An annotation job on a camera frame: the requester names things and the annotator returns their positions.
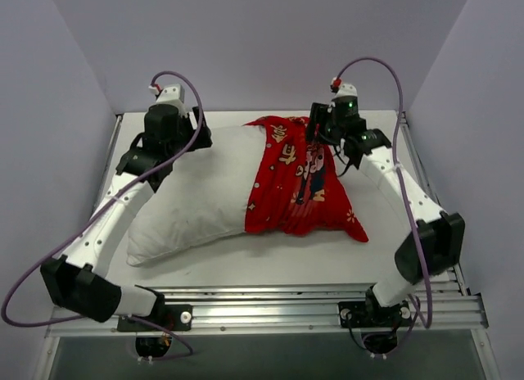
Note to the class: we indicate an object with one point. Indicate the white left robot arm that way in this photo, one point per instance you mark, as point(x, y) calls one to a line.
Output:
point(76, 280)

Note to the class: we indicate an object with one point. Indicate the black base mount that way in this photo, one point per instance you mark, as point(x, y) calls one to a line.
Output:
point(169, 320)
point(375, 331)

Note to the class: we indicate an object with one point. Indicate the aluminium left side rail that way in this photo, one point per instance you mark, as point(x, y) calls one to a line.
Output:
point(110, 151)

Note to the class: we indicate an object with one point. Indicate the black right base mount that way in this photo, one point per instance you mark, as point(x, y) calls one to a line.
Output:
point(375, 331)

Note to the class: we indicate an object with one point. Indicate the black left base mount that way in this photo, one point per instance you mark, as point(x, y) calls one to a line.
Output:
point(169, 320)

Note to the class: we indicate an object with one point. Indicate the aluminium front rail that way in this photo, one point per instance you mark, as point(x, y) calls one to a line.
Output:
point(306, 309)

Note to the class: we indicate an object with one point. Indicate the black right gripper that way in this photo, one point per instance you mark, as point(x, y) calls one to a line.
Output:
point(315, 120)

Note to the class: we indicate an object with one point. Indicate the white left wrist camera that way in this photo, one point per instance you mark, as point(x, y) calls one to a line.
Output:
point(172, 95)

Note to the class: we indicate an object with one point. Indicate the white pillow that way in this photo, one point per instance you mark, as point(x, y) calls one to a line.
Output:
point(202, 200)

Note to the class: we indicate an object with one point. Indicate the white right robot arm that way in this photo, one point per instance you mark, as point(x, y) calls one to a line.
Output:
point(435, 239)

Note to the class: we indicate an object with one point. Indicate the red patterned pillowcase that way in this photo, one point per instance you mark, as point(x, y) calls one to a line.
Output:
point(296, 188)

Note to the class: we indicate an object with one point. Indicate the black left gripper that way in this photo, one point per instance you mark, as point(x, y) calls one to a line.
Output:
point(201, 131)

